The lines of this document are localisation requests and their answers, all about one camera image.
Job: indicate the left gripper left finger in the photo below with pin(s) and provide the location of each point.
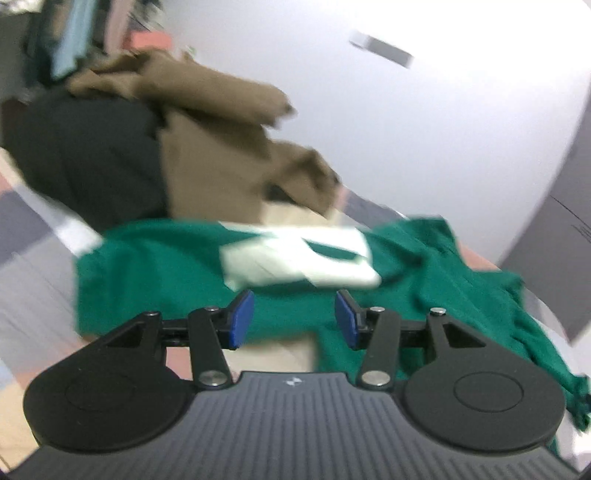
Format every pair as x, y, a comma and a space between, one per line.
211, 330

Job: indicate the black garment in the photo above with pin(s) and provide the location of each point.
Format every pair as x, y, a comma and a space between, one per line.
98, 156

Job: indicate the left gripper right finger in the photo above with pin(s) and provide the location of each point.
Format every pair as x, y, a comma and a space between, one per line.
375, 330

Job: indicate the light blue hanging garment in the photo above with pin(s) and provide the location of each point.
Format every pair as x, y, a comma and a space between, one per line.
75, 39

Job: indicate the grey wardrobe door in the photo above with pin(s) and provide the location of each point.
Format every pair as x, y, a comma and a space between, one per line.
553, 253

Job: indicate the brown garment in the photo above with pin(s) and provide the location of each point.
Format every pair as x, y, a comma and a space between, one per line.
217, 161

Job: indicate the green hooded sweatshirt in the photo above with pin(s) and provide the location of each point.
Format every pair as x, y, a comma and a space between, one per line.
409, 266

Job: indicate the patchwork bed quilt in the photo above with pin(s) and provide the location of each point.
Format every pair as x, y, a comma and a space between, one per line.
40, 241

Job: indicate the grey wall switch panel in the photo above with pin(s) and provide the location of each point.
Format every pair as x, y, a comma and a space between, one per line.
382, 49

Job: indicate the pink box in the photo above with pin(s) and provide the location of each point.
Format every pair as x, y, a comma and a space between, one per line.
146, 40

